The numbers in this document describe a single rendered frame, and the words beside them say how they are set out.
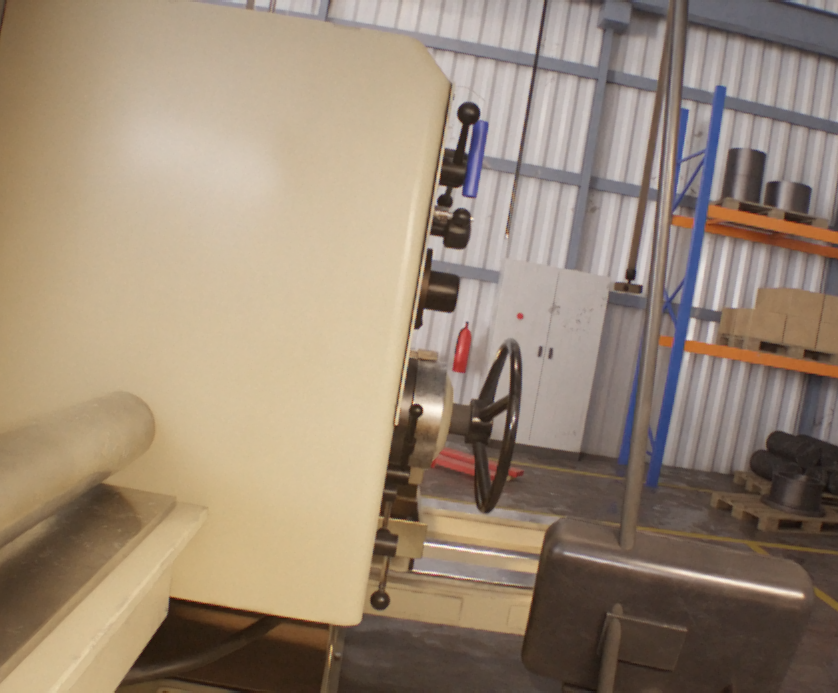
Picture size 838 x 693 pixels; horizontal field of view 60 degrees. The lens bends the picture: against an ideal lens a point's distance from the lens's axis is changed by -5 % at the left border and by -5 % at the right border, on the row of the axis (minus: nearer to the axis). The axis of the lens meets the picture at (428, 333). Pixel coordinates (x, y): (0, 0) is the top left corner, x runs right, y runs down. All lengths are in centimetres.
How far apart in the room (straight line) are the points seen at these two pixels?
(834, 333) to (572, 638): 814
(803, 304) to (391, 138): 795
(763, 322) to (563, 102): 344
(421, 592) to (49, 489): 165
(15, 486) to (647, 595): 71
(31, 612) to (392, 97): 76
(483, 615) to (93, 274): 163
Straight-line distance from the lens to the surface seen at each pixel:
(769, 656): 106
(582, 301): 862
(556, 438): 872
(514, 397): 146
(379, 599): 131
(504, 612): 238
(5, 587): 80
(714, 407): 990
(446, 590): 234
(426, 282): 128
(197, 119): 111
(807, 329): 888
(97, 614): 79
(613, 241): 934
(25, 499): 77
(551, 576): 99
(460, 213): 126
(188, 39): 115
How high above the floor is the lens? 155
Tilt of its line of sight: 3 degrees down
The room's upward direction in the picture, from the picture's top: 10 degrees clockwise
